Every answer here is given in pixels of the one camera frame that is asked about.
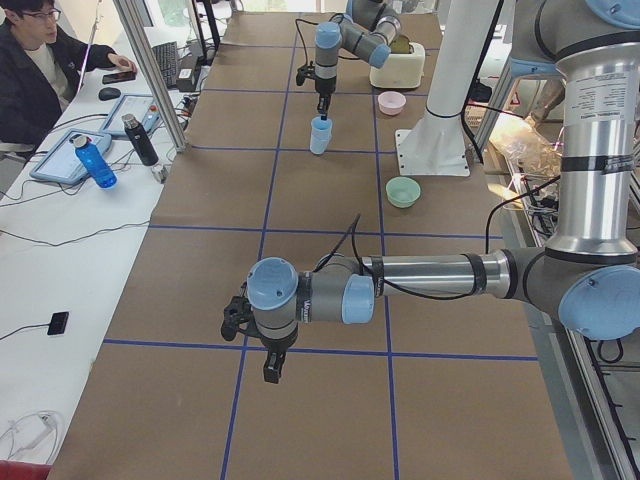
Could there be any teach pendant tablet far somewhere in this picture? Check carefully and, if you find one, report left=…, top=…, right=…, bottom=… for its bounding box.
left=100, top=94, right=159, bottom=138

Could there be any brown toast slice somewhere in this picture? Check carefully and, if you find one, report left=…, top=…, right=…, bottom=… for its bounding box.
left=390, top=35, right=412, bottom=55

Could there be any black smartphone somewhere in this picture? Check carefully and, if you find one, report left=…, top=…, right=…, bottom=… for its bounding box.
left=102, top=71, right=137, bottom=85

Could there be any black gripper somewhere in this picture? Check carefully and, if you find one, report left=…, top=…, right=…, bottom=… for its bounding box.
left=317, top=90, right=333, bottom=120
left=262, top=334, right=296, bottom=384

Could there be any light blue cup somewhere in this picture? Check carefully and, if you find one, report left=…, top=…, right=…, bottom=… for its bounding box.
left=309, top=129, right=332, bottom=155
left=311, top=116, right=333, bottom=136

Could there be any aluminium frame post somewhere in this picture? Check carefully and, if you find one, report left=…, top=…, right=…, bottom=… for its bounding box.
left=113, top=0, right=187, bottom=153

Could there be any black keyboard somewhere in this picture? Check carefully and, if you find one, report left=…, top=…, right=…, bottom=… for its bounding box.
left=151, top=41, right=179, bottom=89

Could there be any clear plastic bag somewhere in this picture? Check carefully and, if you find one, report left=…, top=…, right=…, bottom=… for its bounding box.
left=489, top=114, right=561, bottom=177

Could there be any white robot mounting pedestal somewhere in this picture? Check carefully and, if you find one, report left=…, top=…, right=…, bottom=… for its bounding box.
left=396, top=0, right=503, bottom=177

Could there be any black computer mouse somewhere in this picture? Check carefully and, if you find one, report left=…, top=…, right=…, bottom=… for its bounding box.
left=98, top=87, right=121, bottom=101

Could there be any blue water bottle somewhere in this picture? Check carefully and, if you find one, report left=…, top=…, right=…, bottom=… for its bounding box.
left=72, top=135, right=117, bottom=189

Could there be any pink plastic bowl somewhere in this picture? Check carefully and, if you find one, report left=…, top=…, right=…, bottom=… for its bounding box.
left=377, top=91, right=406, bottom=116

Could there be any small black puck device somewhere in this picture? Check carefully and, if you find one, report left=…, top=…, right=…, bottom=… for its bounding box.
left=47, top=311, right=69, bottom=336

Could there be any teach pendant tablet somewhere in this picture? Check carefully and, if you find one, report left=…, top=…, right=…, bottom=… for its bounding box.
left=100, top=94, right=159, bottom=138
left=30, top=129, right=112, bottom=186

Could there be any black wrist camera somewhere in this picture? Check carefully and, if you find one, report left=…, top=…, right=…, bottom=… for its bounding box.
left=295, top=64, right=316, bottom=86
left=220, top=296, right=259, bottom=342

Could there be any seated person black jacket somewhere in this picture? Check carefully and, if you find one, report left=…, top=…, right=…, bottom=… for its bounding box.
left=1, top=1, right=137, bottom=147

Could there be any black thermos bottle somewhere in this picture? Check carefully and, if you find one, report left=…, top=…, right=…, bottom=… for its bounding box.
left=121, top=114, right=158, bottom=167

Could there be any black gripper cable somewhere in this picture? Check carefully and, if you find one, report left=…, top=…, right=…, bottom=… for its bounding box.
left=315, top=89, right=564, bottom=302

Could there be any white charger with cable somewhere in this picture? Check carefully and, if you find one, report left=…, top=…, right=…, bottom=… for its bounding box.
left=1, top=410, right=65, bottom=465

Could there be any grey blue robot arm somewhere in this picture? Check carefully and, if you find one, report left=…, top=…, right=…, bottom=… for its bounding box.
left=313, top=1, right=401, bottom=120
left=247, top=1, right=639, bottom=383

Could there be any cream white toaster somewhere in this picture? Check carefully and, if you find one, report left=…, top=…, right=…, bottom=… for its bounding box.
left=369, top=41, right=426, bottom=90

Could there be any teach pendant tablet near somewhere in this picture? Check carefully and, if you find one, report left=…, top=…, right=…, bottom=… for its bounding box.
left=30, top=129, right=112, bottom=186

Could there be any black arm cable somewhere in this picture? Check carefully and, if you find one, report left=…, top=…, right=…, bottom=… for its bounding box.
left=293, top=18, right=321, bottom=69

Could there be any green plastic bowl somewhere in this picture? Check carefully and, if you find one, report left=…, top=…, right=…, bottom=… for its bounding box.
left=385, top=176, right=421, bottom=209

